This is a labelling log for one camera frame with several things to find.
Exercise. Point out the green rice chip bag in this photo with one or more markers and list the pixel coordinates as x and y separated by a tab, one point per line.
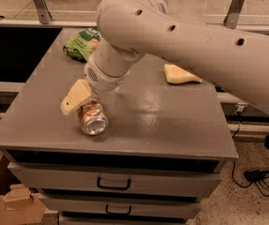
83	44

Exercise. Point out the grey drawer cabinet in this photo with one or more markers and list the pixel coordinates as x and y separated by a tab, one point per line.
171	141

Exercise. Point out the metal rail bracket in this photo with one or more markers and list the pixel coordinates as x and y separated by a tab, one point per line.
43	13
232	17

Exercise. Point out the yellow sponge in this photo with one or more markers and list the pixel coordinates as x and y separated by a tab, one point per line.
177	75

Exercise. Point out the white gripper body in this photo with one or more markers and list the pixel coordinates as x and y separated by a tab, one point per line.
102	79

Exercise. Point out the cardboard box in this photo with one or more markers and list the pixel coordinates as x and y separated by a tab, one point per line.
18	204

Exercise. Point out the top drawer black handle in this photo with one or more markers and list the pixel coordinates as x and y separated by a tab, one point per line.
113	185

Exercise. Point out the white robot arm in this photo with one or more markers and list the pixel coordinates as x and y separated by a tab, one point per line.
236	61

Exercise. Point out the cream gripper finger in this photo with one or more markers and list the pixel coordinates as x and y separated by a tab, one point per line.
79	94

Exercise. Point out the right metal rail bracket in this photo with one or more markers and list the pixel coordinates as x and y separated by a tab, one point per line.
232	17

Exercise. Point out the drawer black handle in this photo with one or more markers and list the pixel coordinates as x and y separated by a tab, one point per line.
118	210
113	185

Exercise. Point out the left metal rail bracket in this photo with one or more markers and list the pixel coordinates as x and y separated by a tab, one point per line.
43	13

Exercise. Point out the orange soda can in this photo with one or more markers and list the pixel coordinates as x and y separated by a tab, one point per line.
92	118

